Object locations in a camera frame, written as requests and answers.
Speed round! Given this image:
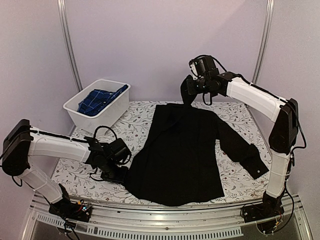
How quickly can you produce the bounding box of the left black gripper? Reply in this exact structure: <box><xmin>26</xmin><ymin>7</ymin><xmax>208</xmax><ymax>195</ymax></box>
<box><xmin>100</xmin><ymin>159</ymin><xmax>129</xmax><ymax>185</ymax></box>

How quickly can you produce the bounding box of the black long sleeve shirt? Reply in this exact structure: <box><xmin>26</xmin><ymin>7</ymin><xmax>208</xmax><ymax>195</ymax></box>
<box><xmin>123</xmin><ymin>81</ymin><xmax>268</xmax><ymax>207</ymax></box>

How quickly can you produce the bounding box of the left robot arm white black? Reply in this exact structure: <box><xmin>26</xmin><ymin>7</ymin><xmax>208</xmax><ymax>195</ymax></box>
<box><xmin>0</xmin><ymin>119</ymin><xmax>132</xmax><ymax>217</ymax></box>

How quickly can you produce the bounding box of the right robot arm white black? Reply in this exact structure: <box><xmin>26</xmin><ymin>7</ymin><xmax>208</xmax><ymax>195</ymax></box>
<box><xmin>180</xmin><ymin>71</ymin><xmax>303</xmax><ymax>218</ymax></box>

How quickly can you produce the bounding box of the floral patterned tablecloth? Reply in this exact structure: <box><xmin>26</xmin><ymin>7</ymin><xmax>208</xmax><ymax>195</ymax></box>
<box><xmin>51</xmin><ymin>101</ymin><xmax>272</xmax><ymax>206</ymax></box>

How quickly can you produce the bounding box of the white plastic bin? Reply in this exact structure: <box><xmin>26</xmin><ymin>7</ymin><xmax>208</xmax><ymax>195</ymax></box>
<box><xmin>63</xmin><ymin>79</ymin><xmax>131</xmax><ymax>133</ymax></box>

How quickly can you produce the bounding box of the blue plaid shirt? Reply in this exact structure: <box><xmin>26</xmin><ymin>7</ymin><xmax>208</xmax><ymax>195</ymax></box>
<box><xmin>77</xmin><ymin>84</ymin><xmax>129</xmax><ymax>117</ymax></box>

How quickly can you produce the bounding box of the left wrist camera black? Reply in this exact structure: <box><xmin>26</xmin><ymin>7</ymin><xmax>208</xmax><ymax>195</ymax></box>
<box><xmin>109</xmin><ymin>138</ymin><xmax>132</xmax><ymax>166</ymax></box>

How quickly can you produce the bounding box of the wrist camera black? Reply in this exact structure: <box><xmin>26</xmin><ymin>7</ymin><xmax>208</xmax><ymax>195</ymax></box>
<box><xmin>188</xmin><ymin>54</ymin><xmax>219</xmax><ymax>78</ymax></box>
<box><xmin>109</xmin><ymin>138</ymin><xmax>132</xmax><ymax>166</ymax></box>

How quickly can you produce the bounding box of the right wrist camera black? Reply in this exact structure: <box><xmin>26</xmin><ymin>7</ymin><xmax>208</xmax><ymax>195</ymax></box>
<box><xmin>188</xmin><ymin>54</ymin><xmax>219</xmax><ymax>78</ymax></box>

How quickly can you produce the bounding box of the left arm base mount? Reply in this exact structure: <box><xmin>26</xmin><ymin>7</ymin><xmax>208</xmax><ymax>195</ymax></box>
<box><xmin>48</xmin><ymin>195</ymin><xmax>93</xmax><ymax>223</ymax></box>

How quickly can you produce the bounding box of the aluminium front rail frame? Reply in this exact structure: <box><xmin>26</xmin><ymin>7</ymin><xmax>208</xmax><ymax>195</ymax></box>
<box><xmin>21</xmin><ymin>194</ymin><xmax>315</xmax><ymax>240</ymax></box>

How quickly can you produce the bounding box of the right aluminium corner post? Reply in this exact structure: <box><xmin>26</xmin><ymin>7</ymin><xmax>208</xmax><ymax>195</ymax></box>
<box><xmin>252</xmin><ymin>0</ymin><xmax>275</xmax><ymax>85</ymax></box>

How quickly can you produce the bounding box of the aluminium corner post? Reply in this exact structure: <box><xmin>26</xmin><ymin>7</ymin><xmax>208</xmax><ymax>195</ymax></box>
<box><xmin>252</xmin><ymin>0</ymin><xmax>275</xmax><ymax>85</ymax></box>
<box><xmin>57</xmin><ymin>0</ymin><xmax>83</xmax><ymax>92</ymax></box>

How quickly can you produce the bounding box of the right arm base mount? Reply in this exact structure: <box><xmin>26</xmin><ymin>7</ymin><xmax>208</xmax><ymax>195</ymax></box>
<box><xmin>240</xmin><ymin>198</ymin><xmax>285</xmax><ymax>223</ymax></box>

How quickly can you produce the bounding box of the left aluminium corner post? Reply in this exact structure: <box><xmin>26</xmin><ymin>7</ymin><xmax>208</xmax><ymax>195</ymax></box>
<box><xmin>57</xmin><ymin>0</ymin><xmax>83</xmax><ymax>92</ymax></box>

